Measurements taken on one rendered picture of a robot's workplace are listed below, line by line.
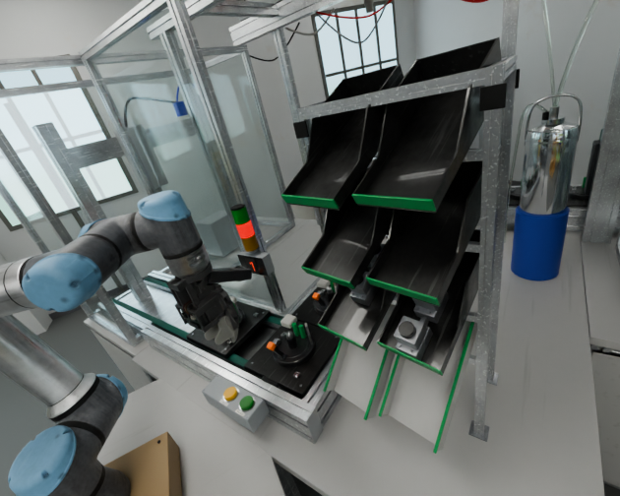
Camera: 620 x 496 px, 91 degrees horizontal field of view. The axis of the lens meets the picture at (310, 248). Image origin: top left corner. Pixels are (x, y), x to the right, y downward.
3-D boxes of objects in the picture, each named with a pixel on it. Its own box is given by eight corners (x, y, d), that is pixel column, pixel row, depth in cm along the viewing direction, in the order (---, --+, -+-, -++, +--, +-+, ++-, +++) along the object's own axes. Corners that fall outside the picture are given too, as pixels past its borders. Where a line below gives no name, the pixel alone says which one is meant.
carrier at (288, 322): (304, 399, 84) (292, 367, 78) (245, 369, 98) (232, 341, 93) (345, 339, 100) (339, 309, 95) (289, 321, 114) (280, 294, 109)
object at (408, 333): (420, 362, 58) (409, 348, 53) (399, 352, 61) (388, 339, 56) (437, 324, 60) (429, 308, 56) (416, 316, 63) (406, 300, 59)
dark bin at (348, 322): (366, 351, 63) (352, 337, 59) (321, 329, 73) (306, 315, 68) (421, 246, 72) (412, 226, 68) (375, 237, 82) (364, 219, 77)
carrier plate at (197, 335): (226, 358, 104) (224, 354, 103) (187, 340, 118) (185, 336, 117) (271, 314, 120) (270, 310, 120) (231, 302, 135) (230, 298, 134)
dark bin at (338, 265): (354, 289, 56) (337, 268, 52) (306, 273, 65) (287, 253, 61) (416, 181, 65) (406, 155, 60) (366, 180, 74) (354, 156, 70)
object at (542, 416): (619, 704, 43) (624, 700, 42) (134, 363, 132) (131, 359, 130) (578, 238, 138) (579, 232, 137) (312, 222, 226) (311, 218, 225)
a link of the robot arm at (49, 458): (27, 527, 62) (-20, 492, 56) (70, 457, 74) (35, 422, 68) (82, 516, 61) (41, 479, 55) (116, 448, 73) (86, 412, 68)
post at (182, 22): (281, 312, 118) (172, -4, 74) (276, 311, 120) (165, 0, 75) (285, 308, 120) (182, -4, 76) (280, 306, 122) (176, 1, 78)
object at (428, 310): (437, 324, 60) (429, 308, 56) (416, 316, 63) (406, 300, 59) (453, 288, 63) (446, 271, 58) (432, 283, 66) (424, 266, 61)
